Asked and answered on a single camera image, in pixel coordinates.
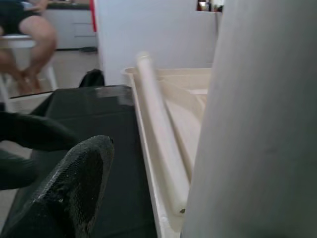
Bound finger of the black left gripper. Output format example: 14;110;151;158
0;152;40;192
0;111;80;152

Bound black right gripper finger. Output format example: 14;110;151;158
0;134;116;238

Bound white plastic table leg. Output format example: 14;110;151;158
135;51;193;219
180;0;317;238

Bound cream plastic children table top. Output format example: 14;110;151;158
121;63;218;238

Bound black floor bag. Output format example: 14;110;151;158
79;69;105;87

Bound black table cloth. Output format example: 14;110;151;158
0;84;159;238

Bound white plastic stool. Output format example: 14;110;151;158
0;34;56;112

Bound seated person bare legs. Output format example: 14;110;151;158
0;0;59;90

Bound white kitchen cabinet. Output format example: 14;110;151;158
47;8;97;50

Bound red hanging strap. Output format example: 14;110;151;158
90;0;97;32

